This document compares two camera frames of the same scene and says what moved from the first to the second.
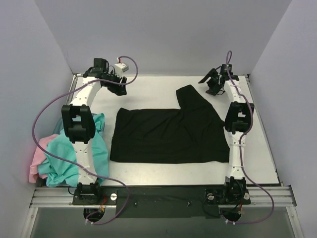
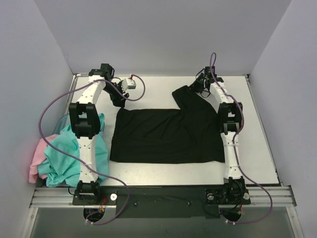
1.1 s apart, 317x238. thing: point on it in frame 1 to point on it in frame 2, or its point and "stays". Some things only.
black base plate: [164, 202] stays
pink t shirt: [39, 154] stays
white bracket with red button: [120, 68] to [127, 84]
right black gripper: [213, 83] to [196, 85]
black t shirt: [193, 134] stays
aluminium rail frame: [272, 196] stays
